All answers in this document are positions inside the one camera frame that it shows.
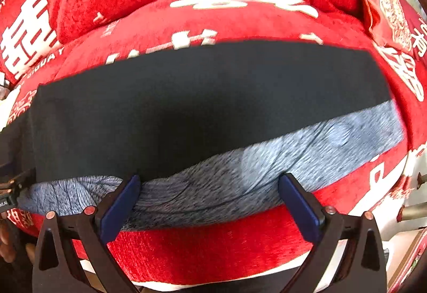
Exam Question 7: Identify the black pants with grey lining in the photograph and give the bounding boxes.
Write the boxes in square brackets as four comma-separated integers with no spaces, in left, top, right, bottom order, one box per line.
[17,40,406,231]

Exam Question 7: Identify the red printed blanket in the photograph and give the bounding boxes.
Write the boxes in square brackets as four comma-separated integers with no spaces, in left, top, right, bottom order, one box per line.
[0,0,427,288]

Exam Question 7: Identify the red patterned box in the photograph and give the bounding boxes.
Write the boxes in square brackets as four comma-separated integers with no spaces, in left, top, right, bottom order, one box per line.
[387,228,427,293]

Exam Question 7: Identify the red embroidered cushion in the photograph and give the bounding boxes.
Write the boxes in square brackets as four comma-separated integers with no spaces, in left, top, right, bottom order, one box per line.
[345,0,427,58]

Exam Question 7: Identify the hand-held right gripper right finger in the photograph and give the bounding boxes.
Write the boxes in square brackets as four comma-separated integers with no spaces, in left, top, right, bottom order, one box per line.
[278,173,388,293]

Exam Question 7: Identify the person's left hand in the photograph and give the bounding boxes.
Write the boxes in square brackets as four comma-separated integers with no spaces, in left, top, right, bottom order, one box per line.
[0,222,37,263]

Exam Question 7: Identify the metal rod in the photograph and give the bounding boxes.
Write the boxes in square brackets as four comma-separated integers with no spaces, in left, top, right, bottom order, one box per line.
[397,203,427,223]

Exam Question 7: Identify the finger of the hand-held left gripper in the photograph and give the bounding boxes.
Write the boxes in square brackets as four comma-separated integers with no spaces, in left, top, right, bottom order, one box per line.
[0,166,37,193]

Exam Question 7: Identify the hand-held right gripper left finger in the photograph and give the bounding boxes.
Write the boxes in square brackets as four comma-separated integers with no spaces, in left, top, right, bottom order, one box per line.
[31,175,142,293]

